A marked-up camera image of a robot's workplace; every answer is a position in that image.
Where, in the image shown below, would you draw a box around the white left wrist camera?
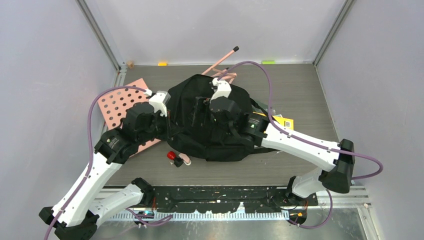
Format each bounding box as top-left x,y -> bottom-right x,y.
148,91 -> 171,117

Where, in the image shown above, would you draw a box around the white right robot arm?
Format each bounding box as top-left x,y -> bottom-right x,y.
191,96 -> 355,205

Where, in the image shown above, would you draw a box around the pink folding stand legs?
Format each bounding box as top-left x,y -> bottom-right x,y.
201,46 -> 240,82

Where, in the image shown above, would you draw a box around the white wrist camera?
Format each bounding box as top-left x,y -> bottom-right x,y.
210,77 -> 232,101
148,91 -> 171,117

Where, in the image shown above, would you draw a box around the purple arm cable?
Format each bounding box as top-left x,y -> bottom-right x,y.
43,85 -> 174,240
216,60 -> 384,230

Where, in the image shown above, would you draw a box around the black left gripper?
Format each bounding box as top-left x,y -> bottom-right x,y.
137,107 -> 180,145

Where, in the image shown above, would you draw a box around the red black stamp toy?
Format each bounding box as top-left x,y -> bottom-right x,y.
167,151 -> 184,168

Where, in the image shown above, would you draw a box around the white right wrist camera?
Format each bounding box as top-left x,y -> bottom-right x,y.
210,77 -> 232,101

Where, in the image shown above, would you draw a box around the aluminium slotted rail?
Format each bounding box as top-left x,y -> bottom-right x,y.
81,210 -> 292,222

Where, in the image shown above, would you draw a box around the dark green notebook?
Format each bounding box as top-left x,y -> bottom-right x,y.
252,101 -> 270,115

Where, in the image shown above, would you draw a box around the small wooden block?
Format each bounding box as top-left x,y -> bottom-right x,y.
126,60 -> 135,69

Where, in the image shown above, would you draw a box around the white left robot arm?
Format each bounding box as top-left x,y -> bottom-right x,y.
39,101 -> 169,240

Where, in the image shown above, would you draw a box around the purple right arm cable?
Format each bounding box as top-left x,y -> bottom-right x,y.
216,60 -> 384,230

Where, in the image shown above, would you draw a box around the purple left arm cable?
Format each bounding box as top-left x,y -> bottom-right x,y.
43,85 -> 174,240

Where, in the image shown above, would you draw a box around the black student backpack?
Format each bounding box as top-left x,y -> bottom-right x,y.
164,74 -> 273,162

